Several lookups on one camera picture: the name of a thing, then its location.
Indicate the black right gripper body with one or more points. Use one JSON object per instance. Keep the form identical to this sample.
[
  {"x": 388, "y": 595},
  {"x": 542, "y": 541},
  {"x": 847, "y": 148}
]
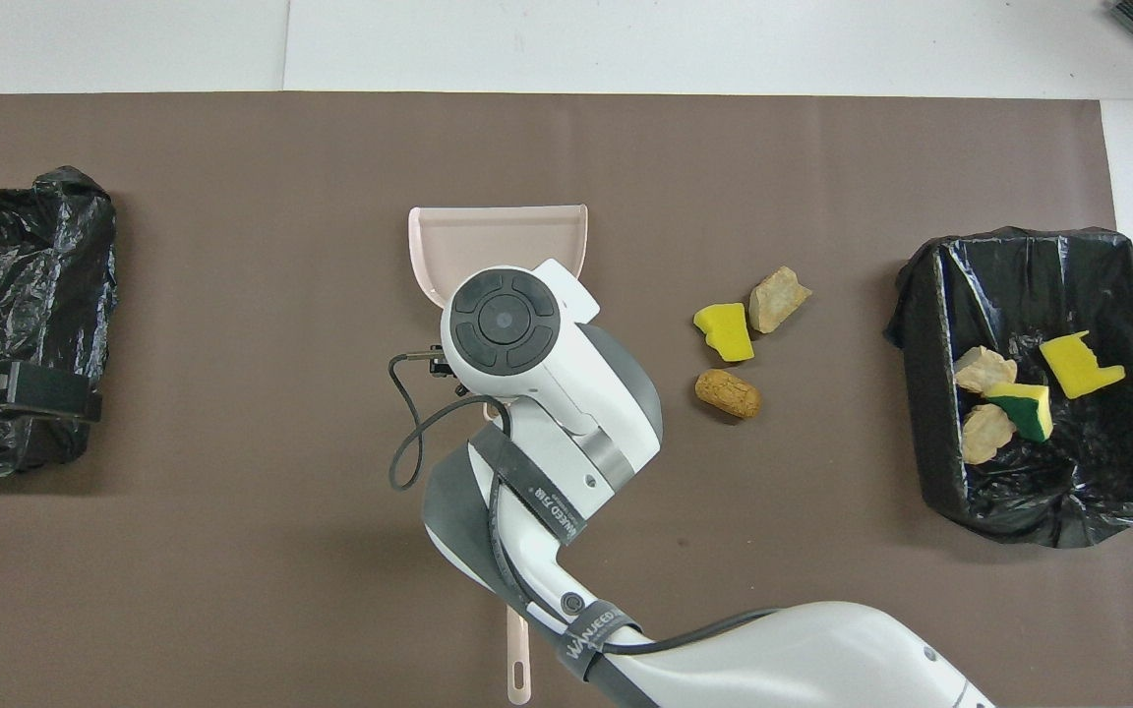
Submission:
[{"x": 441, "y": 362}]

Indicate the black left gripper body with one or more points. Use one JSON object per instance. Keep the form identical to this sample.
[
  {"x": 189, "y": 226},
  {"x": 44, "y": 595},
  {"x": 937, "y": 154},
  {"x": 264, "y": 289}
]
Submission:
[{"x": 53, "y": 393}]

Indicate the pink plastic dustpan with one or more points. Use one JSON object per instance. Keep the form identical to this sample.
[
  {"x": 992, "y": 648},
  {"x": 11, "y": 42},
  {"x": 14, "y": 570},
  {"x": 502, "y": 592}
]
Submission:
[{"x": 498, "y": 241}]

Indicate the brown bread roll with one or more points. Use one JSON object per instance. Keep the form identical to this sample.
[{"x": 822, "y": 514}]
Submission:
[{"x": 728, "y": 393}]

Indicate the pink brush with black bristles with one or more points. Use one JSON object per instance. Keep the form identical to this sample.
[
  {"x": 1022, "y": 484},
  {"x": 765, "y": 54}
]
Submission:
[{"x": 519, "y": 644}]

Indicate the beige bread chunk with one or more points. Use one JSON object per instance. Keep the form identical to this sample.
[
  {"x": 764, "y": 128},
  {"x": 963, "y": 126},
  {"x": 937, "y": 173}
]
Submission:
[{"x": 776, "y": 300}]

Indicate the croissant piece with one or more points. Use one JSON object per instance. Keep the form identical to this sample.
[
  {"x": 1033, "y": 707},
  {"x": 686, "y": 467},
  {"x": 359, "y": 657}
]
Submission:
[
  {"x": 984, "y": 369},
  {"x": 984, "y": 435}
]

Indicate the small yellow green sponge piece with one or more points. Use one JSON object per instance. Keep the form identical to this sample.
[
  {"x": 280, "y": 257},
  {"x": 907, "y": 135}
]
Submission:
[{"x": 1029, "y": 411}]

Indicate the notched yellow sponge piece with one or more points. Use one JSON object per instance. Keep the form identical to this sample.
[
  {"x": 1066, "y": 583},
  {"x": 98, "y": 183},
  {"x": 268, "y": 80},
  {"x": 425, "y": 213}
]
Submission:
[{"x": 1078, "y": 366}]

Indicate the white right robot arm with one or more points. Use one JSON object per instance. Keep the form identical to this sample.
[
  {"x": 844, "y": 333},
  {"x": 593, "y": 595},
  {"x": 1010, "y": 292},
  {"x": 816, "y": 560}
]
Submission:
[{"x": 566, "y": 383}]

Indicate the black bag lined bin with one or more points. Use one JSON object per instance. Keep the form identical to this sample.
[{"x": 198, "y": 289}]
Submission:
[
  {"x": 26, "y": 256},
  {"x": 1098, "y": 472}
]

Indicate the brown table mat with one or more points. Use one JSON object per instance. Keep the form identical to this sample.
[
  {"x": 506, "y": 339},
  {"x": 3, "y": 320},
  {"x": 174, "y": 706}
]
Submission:
[{"x": 626, "y": 157}]

